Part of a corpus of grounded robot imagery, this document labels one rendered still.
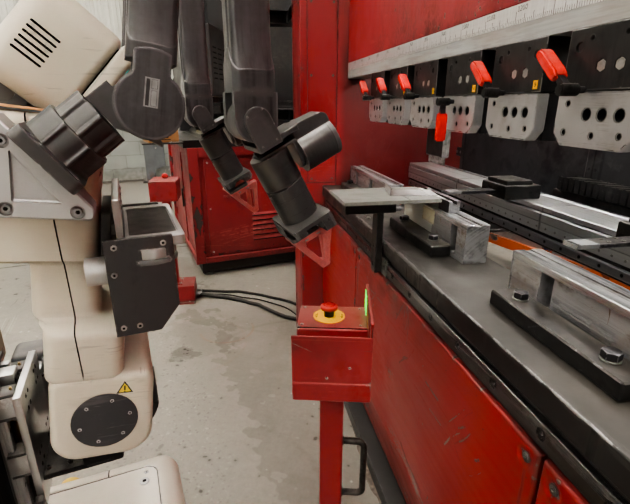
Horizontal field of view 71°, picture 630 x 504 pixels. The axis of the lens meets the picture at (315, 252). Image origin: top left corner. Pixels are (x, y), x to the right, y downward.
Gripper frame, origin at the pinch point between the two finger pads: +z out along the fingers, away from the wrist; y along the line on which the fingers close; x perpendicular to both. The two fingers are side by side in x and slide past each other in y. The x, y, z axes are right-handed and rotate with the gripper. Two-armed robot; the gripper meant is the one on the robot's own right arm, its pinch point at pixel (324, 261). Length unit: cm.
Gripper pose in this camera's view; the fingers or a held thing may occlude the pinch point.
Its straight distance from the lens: 70.5
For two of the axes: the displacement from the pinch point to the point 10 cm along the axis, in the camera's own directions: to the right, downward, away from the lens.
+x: -8.2, 5.4, -1.9
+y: -4.0, -2.9, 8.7
